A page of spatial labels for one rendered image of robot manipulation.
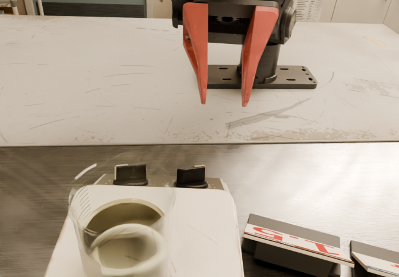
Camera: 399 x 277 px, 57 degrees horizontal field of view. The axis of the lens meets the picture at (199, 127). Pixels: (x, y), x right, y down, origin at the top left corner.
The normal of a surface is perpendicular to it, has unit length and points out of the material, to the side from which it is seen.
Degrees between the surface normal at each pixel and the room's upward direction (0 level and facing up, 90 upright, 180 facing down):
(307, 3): 90
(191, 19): 61
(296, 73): 0
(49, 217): 0
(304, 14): 90
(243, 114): 0
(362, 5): 90
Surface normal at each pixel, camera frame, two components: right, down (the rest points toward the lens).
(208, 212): 0.06, -0.82
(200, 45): 0.03, 0.11
